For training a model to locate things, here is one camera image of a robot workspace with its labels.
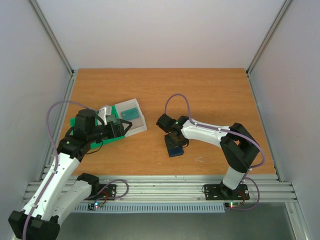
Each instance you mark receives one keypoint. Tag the aluminium frame post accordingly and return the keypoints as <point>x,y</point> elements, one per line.
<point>269,35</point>
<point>48,30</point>

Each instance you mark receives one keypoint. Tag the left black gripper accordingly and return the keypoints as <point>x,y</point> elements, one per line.
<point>113,133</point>

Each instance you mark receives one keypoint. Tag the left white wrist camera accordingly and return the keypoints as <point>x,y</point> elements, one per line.
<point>105,112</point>

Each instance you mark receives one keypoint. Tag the right small circuit board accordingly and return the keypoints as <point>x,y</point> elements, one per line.
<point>232,205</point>

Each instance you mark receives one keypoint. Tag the left aluminium frame post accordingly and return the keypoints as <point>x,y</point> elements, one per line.
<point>48,30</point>

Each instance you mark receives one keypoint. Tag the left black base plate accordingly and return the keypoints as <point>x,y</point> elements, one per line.
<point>108,192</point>

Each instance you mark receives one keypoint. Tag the grey slotted cable duct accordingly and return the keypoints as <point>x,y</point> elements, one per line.
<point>141,208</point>

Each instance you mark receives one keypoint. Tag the small circuit board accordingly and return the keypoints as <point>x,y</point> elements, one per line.
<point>232,205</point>
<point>94,206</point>

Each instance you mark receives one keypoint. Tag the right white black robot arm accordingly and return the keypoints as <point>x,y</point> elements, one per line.
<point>237,145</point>

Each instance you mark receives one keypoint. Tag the green plastic tray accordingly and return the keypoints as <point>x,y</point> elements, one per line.
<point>90,128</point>

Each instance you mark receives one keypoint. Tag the left small circuit board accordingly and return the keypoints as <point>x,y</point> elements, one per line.
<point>94,206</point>

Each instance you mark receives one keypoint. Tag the right aluminium frame post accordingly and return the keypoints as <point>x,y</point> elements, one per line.
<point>269,35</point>

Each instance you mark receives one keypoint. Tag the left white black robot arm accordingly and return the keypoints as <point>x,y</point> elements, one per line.
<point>41,218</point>

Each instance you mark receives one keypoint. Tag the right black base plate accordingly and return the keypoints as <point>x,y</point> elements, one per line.
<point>217,192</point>

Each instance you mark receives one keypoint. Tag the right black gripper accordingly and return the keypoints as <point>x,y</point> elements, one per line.
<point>172,143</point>

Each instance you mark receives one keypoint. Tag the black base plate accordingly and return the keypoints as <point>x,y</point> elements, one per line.
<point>108,192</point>
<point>217,192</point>

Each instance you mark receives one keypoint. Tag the dark blue card holder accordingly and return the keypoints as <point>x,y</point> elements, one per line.
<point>175,152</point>

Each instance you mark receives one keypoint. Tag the white plastic tray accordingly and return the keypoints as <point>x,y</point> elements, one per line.
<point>139,124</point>

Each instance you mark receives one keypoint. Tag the aluminium front rail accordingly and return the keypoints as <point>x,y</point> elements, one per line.
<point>266,188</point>

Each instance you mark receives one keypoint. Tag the teal card in white tray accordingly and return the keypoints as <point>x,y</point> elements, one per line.
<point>130,114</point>

